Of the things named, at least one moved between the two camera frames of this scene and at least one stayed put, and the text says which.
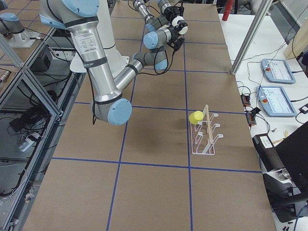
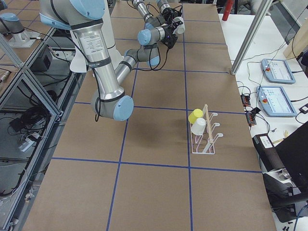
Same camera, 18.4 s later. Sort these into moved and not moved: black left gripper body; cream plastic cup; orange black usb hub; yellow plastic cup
Moved: cream plastic cup
Not moved: orange black usb hub; yellow plastic cup; black left gripper body
